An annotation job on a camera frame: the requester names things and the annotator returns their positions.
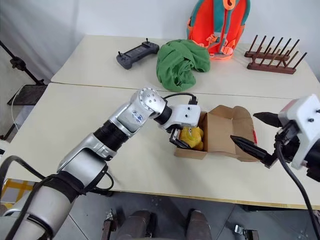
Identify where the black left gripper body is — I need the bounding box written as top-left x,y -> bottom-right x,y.
169,126 -> 190,150

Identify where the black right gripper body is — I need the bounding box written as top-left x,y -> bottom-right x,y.
262,121 -> 301,170

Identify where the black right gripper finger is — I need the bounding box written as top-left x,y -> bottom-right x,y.
229,135 -> 273,164
253,112 -> 282,128

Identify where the yellow plush toy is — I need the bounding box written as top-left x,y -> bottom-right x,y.
179,126 -> 205,152

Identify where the brown cardboard box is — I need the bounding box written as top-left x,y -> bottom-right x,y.
174,104 -> 260,163

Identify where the dark wooden peg rack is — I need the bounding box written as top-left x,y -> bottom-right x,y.
244,34 -> 308,75

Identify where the green cloth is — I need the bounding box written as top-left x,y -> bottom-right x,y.
156,38 -> 211,92

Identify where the dark rounded shape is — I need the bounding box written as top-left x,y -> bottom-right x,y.
117,210 -> 157,240
186,209 -> 213,240

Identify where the dark grey handheld controller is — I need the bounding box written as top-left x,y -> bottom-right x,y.
115,37 -> 160,70

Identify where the orange and teal backpack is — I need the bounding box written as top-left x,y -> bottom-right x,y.
186,0 -> 252,61

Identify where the yellow patterned object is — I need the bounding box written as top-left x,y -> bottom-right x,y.
0,178 -> 35,203

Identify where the black stand pole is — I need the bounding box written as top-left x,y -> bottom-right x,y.
0,39 -> 45,86

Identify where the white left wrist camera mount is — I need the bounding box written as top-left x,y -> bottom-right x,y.
157,103 -> 202,131

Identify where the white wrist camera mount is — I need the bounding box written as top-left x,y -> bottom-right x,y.
157,103 -> 202,131
277,94 -> 320,170

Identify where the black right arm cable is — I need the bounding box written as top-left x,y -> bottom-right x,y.
274,129 -> 320,240

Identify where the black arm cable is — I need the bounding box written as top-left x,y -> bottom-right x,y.
274,129 -> 320,240
0,92 -> 198,240

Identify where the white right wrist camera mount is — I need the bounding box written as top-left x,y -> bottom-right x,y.
277,94 -> 320,170

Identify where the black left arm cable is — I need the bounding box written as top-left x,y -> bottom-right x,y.
0,92 -> 198,240

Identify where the metal caster bracket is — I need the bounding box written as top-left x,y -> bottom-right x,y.
233,224 -> 260,240
102,209 -> 118,240

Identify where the black stand base plate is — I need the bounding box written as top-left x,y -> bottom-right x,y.
6,84 -> 48,106

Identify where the thin white cable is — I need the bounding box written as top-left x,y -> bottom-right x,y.
11,86 -> 26,126

